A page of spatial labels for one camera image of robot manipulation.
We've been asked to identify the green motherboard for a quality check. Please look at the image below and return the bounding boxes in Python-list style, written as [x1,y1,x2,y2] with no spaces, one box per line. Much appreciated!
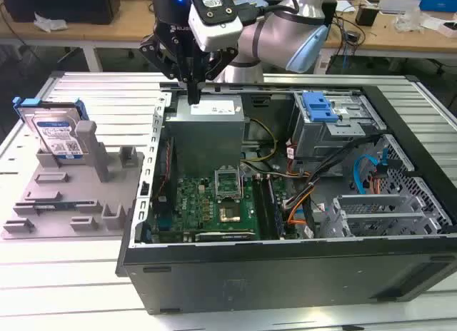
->
[149,173,297,243]

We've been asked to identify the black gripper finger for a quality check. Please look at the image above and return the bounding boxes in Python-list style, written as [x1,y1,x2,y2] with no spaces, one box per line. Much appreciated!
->
[139,33,197,106]
[195,47,239,106]

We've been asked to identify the yellow power wires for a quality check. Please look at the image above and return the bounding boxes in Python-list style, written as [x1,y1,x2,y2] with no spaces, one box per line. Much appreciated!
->
[242,118,279,164]

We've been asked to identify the grey metal disk bay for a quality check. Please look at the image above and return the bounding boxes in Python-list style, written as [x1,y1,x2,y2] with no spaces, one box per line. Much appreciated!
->
[313,193,447,239]

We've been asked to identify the blue SATA wire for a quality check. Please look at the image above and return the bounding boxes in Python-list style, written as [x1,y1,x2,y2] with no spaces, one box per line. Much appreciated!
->
[352,147,404,196]

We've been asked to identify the black speaker box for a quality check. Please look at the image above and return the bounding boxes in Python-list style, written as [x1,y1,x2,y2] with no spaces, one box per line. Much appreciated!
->
[323,0,338,27]

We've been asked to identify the black RAM slot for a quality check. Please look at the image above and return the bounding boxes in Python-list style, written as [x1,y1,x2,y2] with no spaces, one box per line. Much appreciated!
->
[261,175,276,239]
[251,174,267,239]

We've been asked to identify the clear plastic bag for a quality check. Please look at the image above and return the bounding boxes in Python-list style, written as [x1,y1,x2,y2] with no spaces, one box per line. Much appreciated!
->
[394,8,429,32]

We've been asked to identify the metal socket cover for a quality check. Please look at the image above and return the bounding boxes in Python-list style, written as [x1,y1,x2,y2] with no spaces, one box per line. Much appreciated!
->
[213,165,246,203]

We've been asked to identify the white flat packaging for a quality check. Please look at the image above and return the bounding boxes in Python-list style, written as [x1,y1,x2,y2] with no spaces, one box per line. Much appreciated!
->
[421,16,457,38]

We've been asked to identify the installed RAM stick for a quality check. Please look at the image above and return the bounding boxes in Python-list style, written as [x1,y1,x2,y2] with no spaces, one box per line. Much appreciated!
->
[268,176,288,239]

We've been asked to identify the black computer under desk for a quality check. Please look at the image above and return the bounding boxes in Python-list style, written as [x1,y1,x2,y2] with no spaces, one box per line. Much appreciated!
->
[326,54,383,75]

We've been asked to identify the small black box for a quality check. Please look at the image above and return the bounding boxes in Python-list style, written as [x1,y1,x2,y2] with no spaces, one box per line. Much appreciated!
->
[356,4,379,27]

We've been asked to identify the black computer tower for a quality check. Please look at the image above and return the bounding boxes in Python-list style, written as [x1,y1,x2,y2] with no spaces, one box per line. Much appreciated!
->
[1,0,121,25]

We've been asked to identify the crumpled white plastic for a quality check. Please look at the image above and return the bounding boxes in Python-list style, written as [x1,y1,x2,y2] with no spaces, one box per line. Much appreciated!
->
[34,11,69,34]

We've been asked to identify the grey plastic parts rack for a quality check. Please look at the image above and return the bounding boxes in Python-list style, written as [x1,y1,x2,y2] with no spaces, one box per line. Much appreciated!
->
[1,120,146,241]

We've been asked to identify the blue plastic drive latch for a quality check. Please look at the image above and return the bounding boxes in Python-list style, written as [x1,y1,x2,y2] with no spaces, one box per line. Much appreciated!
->
[301,91,340,123]

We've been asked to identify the hard disk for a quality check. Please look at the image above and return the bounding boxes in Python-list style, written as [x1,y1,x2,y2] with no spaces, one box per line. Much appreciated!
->
[12,96,89,167]

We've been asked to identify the orange red power wire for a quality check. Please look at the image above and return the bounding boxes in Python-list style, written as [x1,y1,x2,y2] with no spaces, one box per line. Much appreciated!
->
[369,168,388,195]

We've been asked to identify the black graphics card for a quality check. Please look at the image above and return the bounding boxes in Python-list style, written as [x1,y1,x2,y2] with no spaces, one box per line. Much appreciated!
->
[194,230,256,243]

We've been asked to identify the grey flat laptop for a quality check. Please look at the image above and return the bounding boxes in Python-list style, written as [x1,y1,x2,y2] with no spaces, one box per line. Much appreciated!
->
[378,0,422,15]

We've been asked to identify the black cable bundle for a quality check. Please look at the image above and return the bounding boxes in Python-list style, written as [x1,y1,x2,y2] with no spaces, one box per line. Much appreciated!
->
[283,133,388,210]

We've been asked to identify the blue cardboard box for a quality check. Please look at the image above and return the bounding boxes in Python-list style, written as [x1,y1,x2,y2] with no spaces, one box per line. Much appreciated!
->
[413,0,457,13]

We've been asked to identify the grey metal drive cage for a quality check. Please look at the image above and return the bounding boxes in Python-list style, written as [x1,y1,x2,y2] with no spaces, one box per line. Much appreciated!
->
[291,91,388,161]

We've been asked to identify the spare RAM stick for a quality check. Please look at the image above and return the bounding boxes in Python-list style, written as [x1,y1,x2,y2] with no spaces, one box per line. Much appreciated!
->
[34,201,78,209]

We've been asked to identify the grey power supply unit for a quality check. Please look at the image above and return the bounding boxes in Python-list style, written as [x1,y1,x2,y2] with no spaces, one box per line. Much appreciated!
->
[164,95,247,177]

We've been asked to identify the orange SATA wire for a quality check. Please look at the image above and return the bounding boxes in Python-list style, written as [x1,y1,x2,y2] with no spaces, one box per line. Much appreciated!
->
[287,200,311,225]

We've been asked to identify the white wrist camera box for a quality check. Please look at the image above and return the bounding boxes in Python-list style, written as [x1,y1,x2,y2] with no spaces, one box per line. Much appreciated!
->
[188,2,243,53]

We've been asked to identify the wooden desk white frame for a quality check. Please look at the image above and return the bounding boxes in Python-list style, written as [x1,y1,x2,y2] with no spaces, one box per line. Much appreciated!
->
[0,0,457,73]

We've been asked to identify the CPU socket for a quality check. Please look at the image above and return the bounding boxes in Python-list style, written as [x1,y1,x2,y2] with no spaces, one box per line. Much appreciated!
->
[218,198,247,225]

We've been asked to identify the black open PC case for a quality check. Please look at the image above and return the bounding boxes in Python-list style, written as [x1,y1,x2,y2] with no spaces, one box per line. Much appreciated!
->
[116,76,457,316]

